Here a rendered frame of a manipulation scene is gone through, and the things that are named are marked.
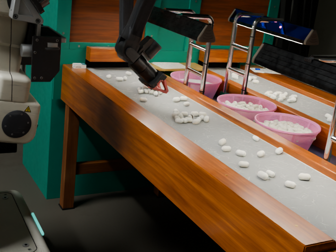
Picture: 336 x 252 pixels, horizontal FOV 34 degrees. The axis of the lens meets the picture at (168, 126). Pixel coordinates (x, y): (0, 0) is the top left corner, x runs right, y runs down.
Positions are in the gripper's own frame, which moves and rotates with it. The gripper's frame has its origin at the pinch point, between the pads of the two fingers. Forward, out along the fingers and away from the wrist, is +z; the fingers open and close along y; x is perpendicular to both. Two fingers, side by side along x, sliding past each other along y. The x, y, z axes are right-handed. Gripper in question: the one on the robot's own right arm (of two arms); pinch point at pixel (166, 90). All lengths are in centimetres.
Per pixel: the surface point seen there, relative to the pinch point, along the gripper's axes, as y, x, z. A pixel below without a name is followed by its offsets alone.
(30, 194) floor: 94, 82, 38
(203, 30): 6.5, -28.3, -1.5
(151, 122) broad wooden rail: -8.1, 13.2, -0.9
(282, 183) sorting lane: -62, 3, 15
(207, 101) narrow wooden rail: 14.8, -12.1, 28.9
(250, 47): 28, -47, 37
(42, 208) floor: 77, 80, 39
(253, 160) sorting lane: -44.0, 1.3, 16.6
